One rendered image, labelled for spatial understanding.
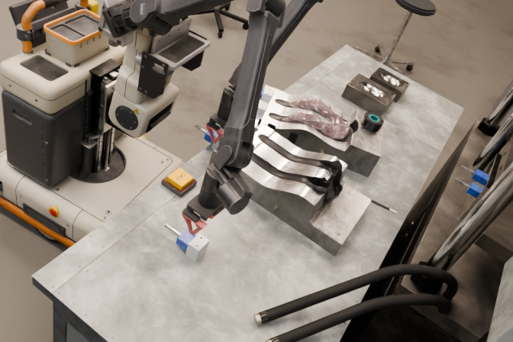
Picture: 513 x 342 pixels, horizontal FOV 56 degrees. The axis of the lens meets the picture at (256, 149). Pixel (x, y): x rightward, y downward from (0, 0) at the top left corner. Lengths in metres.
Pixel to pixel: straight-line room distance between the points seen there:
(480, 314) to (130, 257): 1.07
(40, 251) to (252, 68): 1.49
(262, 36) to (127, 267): 0.68
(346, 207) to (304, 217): 0.18
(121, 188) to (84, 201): 0.17
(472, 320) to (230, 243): 0.77
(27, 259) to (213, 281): 1.16
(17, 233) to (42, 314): 0.43
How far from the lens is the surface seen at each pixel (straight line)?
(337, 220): 1.54
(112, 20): 1.49
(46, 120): 1.91
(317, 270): 1.46
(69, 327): 1.41
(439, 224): 1.88
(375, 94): 2.28
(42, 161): 2.07
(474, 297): 1.74
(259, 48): 1.14
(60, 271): 1.32
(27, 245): 2.37
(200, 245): 1.33
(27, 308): 2.20
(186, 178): 1.51
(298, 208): 1.47
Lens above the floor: 1.90
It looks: 39 degrees down
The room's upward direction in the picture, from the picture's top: 20 degrees clockwise
